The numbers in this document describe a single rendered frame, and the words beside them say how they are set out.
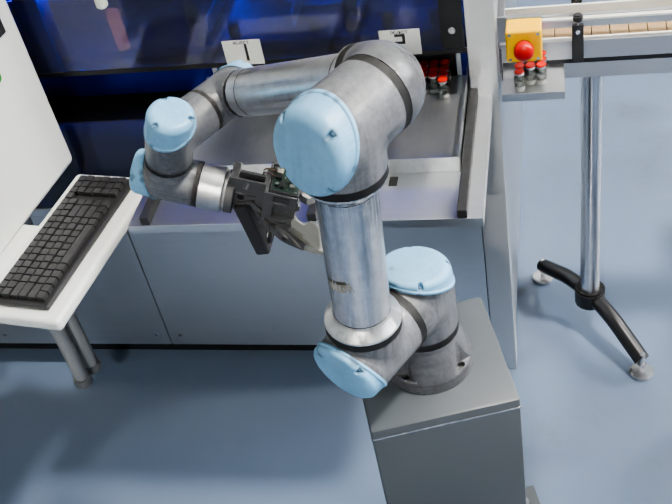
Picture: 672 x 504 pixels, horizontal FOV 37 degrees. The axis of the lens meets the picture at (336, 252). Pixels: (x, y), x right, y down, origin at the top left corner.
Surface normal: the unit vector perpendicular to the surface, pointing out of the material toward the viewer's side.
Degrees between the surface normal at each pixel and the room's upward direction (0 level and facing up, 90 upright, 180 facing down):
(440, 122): 0
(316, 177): 83
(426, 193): 0
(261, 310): 90
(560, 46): 90
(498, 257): 90
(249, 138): 0
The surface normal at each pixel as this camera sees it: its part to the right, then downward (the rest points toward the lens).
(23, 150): 0.95, 0.07
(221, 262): -0.15, 0.68
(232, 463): -0.16, -0.74
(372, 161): 0.65, 0.48
